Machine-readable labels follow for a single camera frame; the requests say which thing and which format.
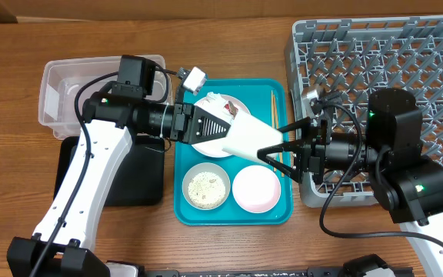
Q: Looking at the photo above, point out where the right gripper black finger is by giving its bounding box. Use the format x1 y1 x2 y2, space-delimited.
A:
281 117 311 139
257 140 302 182

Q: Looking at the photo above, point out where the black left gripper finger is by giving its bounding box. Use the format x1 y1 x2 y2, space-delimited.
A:
193 105 231 127
197 122 231 142

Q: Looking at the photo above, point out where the white napkin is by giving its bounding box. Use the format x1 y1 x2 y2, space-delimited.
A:
204 92 231 115

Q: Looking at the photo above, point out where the red snack wrapper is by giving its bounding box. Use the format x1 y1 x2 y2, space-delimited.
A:
224 101 238 118

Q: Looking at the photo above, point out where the grey bowl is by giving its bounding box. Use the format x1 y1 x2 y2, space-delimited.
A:
182 162 231 211

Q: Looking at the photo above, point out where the pile of rice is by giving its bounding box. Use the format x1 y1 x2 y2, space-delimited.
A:
188 172 226 209

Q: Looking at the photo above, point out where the white plastic cup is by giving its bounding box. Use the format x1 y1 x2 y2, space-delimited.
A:
222 111 283 164

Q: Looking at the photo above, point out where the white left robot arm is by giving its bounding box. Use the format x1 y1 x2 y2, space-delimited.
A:
7 55 230 277

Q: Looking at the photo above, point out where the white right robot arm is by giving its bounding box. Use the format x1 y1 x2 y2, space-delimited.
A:
257 87 443 276

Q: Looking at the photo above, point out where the grey dishwasher rack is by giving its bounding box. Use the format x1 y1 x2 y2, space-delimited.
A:
284 14 443 209

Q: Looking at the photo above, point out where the pink plate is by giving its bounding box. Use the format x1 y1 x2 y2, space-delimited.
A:
193 94 250 158

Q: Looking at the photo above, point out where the wooden chopstick right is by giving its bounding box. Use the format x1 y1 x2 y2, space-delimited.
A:
273 98 285 177

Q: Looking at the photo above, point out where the wooden chopstick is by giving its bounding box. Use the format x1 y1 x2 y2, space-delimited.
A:
273 98 285 177
270 90 278 172

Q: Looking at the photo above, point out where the pink bowl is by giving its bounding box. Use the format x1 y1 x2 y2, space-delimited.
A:
231 165 281 214

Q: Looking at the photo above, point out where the wooden chopstick left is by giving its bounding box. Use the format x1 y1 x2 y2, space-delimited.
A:
270 90 278 172

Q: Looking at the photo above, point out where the black tray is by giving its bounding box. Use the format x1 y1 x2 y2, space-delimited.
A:
52 135 166 208

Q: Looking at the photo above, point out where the clear plastic bin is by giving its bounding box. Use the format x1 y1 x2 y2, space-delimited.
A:
38 54 174 140

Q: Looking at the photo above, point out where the black rail at bottom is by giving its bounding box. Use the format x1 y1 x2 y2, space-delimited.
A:
105 253 415 277

